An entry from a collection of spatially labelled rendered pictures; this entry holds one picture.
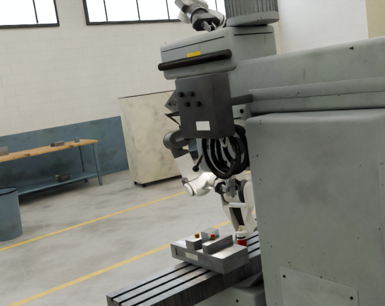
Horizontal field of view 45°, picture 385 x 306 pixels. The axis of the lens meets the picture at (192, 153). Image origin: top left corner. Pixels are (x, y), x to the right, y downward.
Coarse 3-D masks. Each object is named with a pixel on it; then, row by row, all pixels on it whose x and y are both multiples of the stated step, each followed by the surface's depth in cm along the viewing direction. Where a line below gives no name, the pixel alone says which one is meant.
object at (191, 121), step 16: (176, 80) 161; (192, 80) 154; (208, 80) 147; (224, 80) 150; (192, 96) 155; (208, 96) 149; (224, 96) 150; (192, 112) 157; (208, 112) 150; (224, 112) 150; (192, 128) 159; (208, 128) 152; (224, 128) 151
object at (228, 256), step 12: (180, 240) 214; (216, 240) 196; (228, 240) 200; (180, 252) 208; (192, 252) 200; (204, 252) 194; (216, 252) 194; (228, 252) 192; (240, 252) 193; (204, 264) 196; (216, 264) 189; (228, 264) 188; (240, 264) 193
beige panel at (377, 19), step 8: (368, 0) 320; (376, 0) 315; (384, 0) 311; (368, 8) 321; (376, 8) 316; (384, 8) 312; (368, 16) 322; (376, 16) 318; (384, 16) 313; (368, 24) 323; (376, 24) 319; (384, 24) 314; (368, 32) 325; (376, 32) 320; (384, 32) 315
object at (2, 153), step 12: (60, 144) 856; (72, 144) 848; (0, 156) 818; (12, 156) 793; (24, 156) 796; (96, 156) 880; (84, 168) 936; (48, 180) 890; (60, 180) 856; (72, 180) 856; (24, 192) 803
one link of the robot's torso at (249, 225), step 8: (248, 184) 279; (248, 192) 277; (248, 200) 278; (224, 208) 288; (232, 208) 288; (240, 208) 281; (248, 208) 279; (232, 216) 289; (240, 216) 290; (248, 216) 284; (232, 224) 290; (240, 224) 295; (248, 224) 287; (256, 224) 295; (248, 232) 287
